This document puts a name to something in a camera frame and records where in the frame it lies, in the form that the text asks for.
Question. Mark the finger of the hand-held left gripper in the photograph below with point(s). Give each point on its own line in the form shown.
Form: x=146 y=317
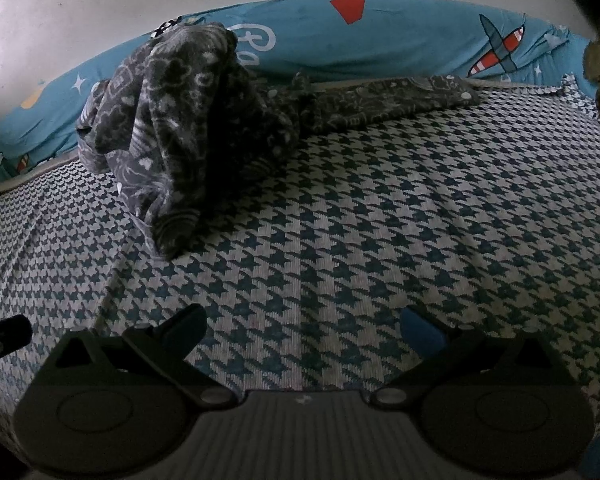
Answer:
x=7 y=335

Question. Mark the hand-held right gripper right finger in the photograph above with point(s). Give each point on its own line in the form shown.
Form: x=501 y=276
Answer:
x=420 y=332

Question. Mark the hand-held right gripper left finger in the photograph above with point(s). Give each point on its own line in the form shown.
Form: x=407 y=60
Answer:
x=187 y=327

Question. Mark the grey patterned fleece garment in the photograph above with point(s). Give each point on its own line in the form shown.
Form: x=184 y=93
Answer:
x=180 y=110

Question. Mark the houndstooth bed mat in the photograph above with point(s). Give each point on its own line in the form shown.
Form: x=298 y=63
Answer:
x=355 y=210

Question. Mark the blue printed bed sheet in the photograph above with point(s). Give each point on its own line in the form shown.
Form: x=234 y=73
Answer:
x=380 y=40

